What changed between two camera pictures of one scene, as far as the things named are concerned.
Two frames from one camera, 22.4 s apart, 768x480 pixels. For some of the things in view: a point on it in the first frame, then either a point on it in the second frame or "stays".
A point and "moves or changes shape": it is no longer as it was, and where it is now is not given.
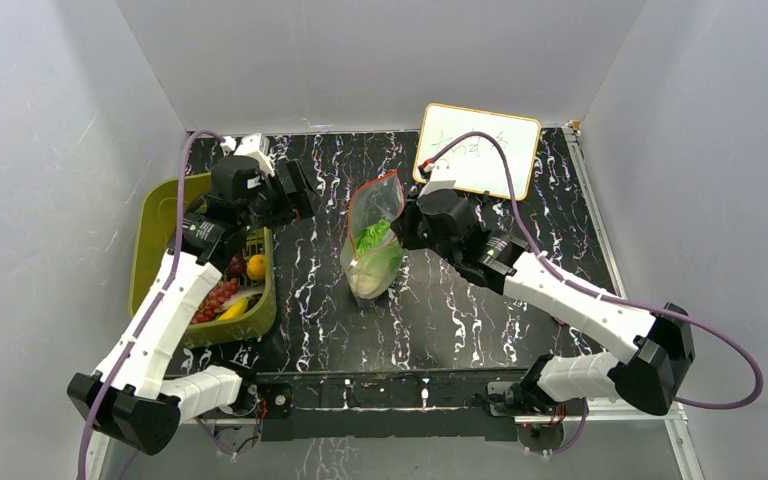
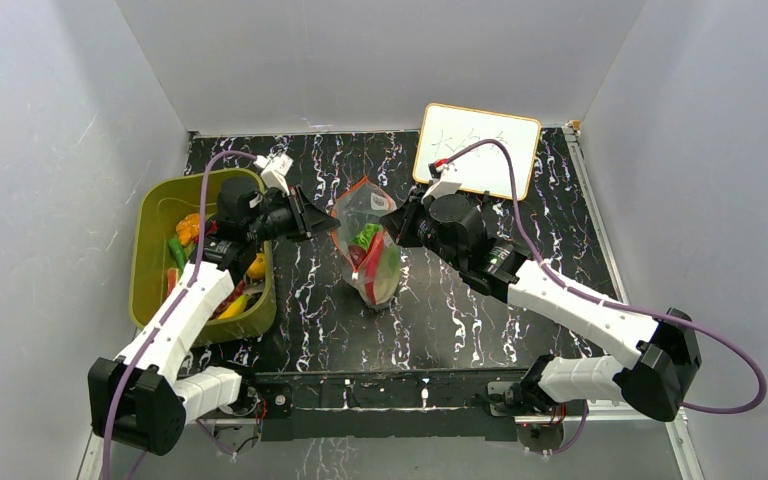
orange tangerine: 256,267 stays
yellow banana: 237,309 stays
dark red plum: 237,265 moves or changes shape
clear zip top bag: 372,251 moves or changes shape
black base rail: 411,405 stays
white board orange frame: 475,162 stays
